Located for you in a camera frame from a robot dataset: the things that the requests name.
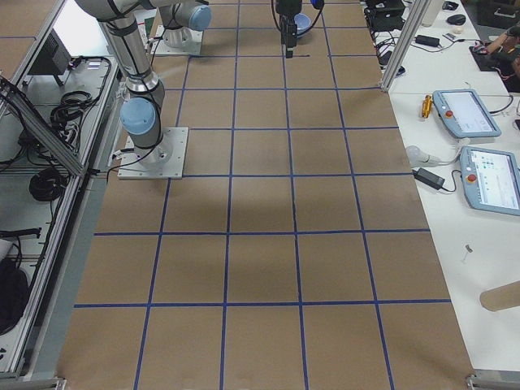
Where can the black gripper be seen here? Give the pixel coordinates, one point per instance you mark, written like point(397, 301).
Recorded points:
point(286, 11)

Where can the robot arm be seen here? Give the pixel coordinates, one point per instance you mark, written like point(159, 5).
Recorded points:
point(141, 114)
point(181, 19)

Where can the blue bowl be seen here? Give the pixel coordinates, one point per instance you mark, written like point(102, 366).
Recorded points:
point(303, 24)

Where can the yellow tool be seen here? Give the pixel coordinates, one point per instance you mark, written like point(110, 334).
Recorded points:
point(426, 106)

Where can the white light bulb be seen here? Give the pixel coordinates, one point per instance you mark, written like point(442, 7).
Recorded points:
point(419, 158)

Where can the far teach pendant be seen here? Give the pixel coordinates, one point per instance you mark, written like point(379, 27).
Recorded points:
point(463, 113)

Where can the teach pendant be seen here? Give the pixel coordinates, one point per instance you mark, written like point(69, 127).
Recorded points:
point(463, 113)
point(490, 180)

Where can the black power adapter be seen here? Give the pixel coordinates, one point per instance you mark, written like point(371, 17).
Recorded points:
point(430, 179)

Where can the near teach pendant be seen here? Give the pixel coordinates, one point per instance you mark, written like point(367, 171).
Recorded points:
point(490, 180)

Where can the cardboard tube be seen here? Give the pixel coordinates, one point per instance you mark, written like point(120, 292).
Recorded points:
point(501, 298)

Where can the aluminium frame post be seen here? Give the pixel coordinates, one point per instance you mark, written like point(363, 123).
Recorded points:
point(414, 19)

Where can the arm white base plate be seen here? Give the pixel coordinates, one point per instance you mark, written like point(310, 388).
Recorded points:
point(181, 41)
point(165, 161)

